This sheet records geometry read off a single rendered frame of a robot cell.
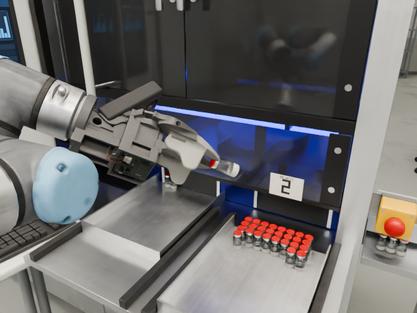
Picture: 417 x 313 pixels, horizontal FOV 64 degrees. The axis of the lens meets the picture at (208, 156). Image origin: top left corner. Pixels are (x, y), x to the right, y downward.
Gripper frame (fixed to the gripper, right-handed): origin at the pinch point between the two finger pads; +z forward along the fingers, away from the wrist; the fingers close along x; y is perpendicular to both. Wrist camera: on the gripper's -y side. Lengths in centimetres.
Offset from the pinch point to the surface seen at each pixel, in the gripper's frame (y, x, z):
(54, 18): -59, -37, -44
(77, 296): -3, -140, -1
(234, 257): 2.3, -29.2, 22.0
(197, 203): -18, -46, 17
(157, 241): -0.5, -40.7, 5.5
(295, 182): -15.0, -15.2, 29.7
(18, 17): -50, -35, -50
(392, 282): -39, -92, 160
